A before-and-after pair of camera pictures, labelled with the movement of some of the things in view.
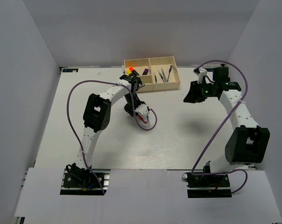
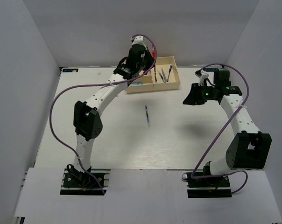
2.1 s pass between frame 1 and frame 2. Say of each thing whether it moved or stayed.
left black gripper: moved
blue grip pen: stayed
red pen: moved
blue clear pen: stayed
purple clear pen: stayed
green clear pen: stayed
